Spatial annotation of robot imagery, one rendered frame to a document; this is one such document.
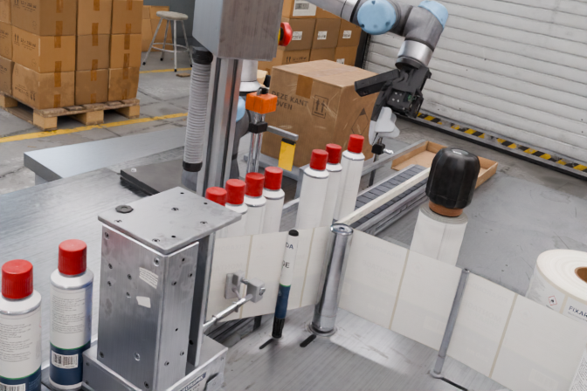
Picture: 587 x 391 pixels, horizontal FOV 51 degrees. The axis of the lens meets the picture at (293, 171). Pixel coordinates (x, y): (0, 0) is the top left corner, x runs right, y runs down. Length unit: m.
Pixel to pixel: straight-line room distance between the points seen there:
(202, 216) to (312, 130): 1.03
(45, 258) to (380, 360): 0.67
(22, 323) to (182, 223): 0.21
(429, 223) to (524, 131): 4.53
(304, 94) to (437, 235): 0.79
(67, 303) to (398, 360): 0.51
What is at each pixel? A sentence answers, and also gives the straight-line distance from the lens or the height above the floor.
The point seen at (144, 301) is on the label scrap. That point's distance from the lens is 0.73.
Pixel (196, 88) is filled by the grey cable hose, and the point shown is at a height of 1.22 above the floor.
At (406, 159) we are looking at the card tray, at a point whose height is 0.84.
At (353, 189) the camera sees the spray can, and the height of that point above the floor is 0.97.
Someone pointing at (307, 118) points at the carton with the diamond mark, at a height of 1.00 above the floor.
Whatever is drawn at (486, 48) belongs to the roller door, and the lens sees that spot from 5.66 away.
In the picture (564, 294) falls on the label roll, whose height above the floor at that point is 1.02.
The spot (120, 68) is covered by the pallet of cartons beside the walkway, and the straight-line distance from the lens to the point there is 4.79.
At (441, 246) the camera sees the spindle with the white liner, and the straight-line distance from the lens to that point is 1.10.
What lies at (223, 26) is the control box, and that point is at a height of 1.33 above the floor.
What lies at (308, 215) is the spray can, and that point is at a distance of 1.25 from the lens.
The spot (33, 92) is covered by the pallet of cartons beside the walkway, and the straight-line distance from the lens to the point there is 4.53.
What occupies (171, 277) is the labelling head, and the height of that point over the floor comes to 1.10.
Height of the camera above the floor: 1.47
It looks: 21 degrees down
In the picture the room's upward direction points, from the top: 9 degrees clockwise
